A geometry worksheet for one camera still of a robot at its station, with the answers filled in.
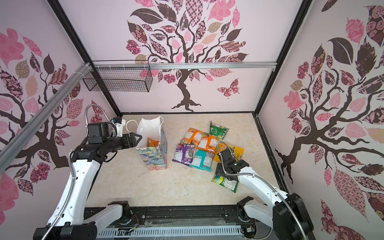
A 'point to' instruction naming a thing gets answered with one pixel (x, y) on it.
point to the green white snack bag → (225, 182)
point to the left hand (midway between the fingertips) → (136, 140)
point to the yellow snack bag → (238, 152)
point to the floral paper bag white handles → (156, 157)
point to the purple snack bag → (183, 153)
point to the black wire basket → (119, 76)
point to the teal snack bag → (202, 159)
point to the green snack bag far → (218, 130)
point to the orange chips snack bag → (151, 143)
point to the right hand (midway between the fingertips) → (222, 169)
